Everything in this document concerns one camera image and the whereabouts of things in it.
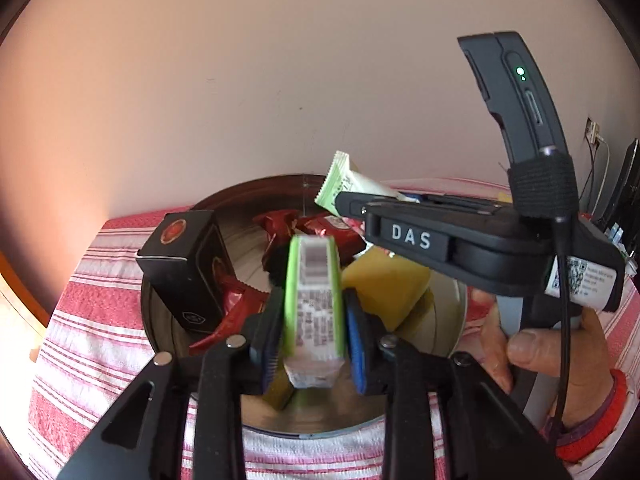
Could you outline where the black box with red emblem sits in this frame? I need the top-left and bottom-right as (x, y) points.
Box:
(136, 209), (237, 337)

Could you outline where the green white snack bar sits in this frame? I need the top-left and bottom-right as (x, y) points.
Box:
(314, 151), (418, 218)

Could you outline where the round printed cookie tin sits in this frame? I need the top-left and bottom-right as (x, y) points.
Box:
(139, 175), (468, 436)

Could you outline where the white green packet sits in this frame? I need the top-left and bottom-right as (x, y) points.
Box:
(284, 234), (346, 391)

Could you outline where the wooden furniture edge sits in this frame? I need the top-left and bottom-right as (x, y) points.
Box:
(0, 255), (51, 361)

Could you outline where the black flat screen monitor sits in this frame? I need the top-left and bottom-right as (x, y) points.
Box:
(597, 139), (640, 241)

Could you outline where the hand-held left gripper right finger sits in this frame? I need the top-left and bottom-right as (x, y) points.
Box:
(340, 287), (571, 480)

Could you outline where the person's right forearm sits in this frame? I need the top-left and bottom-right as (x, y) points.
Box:
(537, 367), (631, 463)

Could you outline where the red white striped tablecloth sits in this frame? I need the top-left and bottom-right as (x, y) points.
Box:
(27, 177), (640, 480)

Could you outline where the white power cable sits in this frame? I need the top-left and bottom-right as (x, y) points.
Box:
(595, 135), (612, 221)

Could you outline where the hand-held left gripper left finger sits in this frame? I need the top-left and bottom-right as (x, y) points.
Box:
(57, 287), (286, 480)

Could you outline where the person's right hand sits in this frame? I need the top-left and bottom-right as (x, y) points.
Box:
(470, 287), (618, 433)

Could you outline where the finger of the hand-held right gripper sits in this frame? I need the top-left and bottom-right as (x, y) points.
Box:
(334, 191), (371, 221)

